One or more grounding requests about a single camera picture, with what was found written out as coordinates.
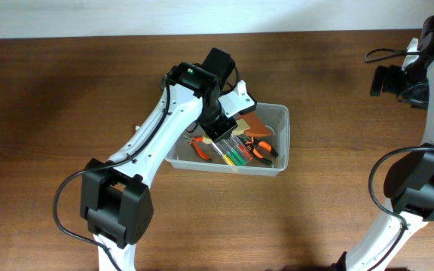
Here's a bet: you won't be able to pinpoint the red small cutting pliers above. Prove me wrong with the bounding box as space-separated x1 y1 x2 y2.
182 135 212 163

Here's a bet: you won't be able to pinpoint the clear screwdriver set case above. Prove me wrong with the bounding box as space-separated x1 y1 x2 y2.
212 136 252 166

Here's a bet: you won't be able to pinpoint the orange scraper wooden handle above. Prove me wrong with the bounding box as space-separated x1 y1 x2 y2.
204 111 273 142

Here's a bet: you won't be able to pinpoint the orange black long-nose pliers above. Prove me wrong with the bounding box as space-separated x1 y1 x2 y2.
238 135 279 166

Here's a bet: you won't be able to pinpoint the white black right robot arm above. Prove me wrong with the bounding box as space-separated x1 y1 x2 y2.
330 15 434 271

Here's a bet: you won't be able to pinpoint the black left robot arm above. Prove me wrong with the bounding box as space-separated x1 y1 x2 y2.
80 48 255 270

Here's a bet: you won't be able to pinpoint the clear plastic container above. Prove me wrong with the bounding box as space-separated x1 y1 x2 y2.
165 102 291 176

